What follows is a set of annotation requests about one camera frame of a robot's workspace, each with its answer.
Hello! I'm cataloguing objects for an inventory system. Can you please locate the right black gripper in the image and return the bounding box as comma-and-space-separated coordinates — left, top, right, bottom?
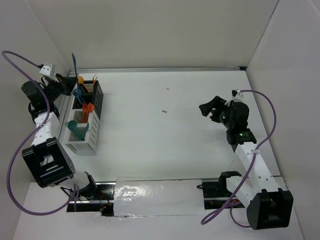
199, 95, 235, 129

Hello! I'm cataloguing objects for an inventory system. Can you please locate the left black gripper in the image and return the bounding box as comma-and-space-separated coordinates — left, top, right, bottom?
44, 73, 78, 104

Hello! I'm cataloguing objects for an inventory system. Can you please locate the blue plastic spoon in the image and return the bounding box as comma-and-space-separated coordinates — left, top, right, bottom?
72, 88, 86, 104

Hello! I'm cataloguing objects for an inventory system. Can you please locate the yellow plastic spoon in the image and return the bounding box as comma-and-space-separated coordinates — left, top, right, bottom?
77, 75, 90, 93

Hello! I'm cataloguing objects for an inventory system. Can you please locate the blue plastic knife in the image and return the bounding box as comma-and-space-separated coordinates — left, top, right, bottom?
71, 52, 79, 89

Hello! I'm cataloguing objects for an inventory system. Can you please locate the orange plastic fork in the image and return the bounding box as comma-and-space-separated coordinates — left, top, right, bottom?
81, 103, 88, 123

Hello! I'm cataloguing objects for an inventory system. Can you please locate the orange plastic spoon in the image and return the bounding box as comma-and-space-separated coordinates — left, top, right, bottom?
85, 102, 95, 123

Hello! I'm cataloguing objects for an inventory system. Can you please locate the teal plastic spoon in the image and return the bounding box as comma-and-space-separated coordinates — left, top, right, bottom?
67, 120, 84, 141

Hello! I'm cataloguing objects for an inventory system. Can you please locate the teal plastic knife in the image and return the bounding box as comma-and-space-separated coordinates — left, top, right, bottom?
83, 122, 90, 136

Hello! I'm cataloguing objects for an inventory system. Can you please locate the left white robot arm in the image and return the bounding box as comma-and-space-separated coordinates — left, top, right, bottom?
21, 74, 99, 200

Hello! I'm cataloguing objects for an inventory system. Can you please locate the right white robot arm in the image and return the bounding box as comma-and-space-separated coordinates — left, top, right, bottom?
199, 96, 294, 230

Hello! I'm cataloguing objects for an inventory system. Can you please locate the black slotted utensil container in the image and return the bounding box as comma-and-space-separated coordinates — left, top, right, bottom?
79, 80, 104, 120

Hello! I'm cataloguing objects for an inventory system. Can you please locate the white slotted utensil container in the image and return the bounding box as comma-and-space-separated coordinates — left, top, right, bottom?
64, 109, 100, 155

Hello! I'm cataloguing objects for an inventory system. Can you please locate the silver reflective tape sheet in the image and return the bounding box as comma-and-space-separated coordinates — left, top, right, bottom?
113, 179, 205, 217

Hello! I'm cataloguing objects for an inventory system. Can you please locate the aluminium rail at back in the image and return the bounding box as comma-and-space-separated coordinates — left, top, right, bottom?
77, 66, 248, 74

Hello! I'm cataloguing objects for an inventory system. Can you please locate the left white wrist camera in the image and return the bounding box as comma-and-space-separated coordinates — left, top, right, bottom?
39, 63, 56, 77

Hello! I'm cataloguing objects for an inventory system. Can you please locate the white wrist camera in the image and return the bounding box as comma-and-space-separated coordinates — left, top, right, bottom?
224, 89, 244, 106
39, 63, 56, 77

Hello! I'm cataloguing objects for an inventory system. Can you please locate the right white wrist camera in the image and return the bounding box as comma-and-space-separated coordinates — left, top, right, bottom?
224, 89, 244, 106

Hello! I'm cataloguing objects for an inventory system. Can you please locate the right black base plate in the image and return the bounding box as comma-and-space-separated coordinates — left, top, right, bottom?
196, 178, 232, 210

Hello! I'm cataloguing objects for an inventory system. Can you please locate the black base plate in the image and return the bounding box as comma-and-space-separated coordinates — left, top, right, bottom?
196, 178, 232, 210
66, 181, 116, 217

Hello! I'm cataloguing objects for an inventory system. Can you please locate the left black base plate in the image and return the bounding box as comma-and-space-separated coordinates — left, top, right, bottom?
66, 181, 116, 217

